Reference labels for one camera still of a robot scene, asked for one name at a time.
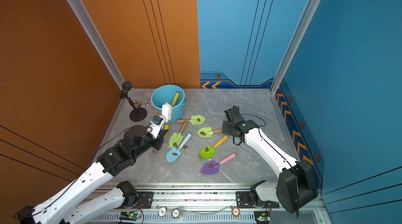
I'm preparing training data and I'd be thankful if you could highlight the white cleaning brush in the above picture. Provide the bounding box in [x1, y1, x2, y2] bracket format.
[161, 103, 172, 123]

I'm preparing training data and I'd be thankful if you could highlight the green trowel yellow blue handle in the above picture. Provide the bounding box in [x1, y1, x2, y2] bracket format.
[172, 92, 180, 107]

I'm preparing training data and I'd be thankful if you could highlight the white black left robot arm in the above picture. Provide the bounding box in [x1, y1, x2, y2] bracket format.
[14, 125, 169, 224]

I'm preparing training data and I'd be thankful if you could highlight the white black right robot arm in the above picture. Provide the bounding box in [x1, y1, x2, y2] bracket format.
[223, 106, 318, 214]

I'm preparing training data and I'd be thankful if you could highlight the light blue trowel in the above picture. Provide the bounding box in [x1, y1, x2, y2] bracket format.
[165, 134, 192, 163]

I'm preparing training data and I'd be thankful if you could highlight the light blue plastic bucket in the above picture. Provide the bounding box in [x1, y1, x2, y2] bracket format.
[151, 85, 186, 122]

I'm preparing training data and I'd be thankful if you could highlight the black microphone on stand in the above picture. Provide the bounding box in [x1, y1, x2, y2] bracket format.
[120, 81, 147, 122]

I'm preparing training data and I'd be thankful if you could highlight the small brown chess piece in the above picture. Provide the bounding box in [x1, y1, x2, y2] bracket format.
[133, 100, 141, 107]

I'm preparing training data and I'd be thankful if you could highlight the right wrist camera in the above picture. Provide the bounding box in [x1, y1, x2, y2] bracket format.
[225, 106, 245, 126]

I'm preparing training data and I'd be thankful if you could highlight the yellow trowel wooden handle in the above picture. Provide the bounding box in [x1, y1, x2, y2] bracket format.
[158, 125, 170, 135]

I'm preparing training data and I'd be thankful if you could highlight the green trowel wooden handle centre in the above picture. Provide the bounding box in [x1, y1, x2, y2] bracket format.
[197, 127, 222, 138]

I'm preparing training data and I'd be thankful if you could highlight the green trowel wooden handle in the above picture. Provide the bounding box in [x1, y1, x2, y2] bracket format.
[197, 127, 222, 138]
[169, 119, 189, 148]

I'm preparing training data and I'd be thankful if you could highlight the green trowel wooden handle left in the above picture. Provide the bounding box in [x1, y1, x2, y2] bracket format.
[169, 119, 189, 148]

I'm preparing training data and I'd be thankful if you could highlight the lime trowel yellow handle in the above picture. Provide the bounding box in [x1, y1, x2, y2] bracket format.
[199, 135, 228, 159]

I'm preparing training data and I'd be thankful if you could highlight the green trowel brown handle upper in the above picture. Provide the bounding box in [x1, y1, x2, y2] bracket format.
[176, 115, 206, 126]

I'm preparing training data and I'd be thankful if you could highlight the purple trowel pink handle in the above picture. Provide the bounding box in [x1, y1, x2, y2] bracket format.
[201, 153, 237, 175]

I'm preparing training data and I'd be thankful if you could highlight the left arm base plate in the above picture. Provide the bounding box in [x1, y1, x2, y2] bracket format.
[117, 192, 154, 209]

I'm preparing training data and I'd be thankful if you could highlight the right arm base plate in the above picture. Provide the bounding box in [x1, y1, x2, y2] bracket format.
[236, 191, 280, 209]

